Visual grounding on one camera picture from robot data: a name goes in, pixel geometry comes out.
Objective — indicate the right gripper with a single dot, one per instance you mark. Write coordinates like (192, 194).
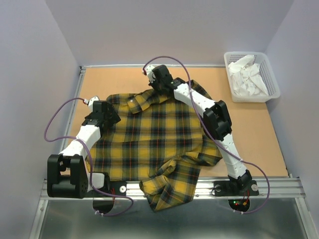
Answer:
(153, 83)

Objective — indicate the white plastic laundry basket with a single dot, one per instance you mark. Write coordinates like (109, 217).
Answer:
(266, 73)

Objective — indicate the white shirt in basket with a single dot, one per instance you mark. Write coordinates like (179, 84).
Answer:
(246, 79)

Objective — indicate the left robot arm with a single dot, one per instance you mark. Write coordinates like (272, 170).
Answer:
(68, 176)

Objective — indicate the yellow plaid long sleeve shirt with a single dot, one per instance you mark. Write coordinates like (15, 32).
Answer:
(159, 142)

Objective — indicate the aluminium mounting rail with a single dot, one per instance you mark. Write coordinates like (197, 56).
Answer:
(206, 188)

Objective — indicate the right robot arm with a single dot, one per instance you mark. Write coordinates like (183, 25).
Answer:
(214, 117)

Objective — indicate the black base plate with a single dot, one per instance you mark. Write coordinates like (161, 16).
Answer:
(230, 189)
(115, 188)

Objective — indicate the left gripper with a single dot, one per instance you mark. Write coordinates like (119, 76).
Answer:
(113, 118)

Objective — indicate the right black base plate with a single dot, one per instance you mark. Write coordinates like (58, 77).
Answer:
(230, 189)

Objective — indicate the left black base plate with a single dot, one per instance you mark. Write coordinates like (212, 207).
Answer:
(115, 188)

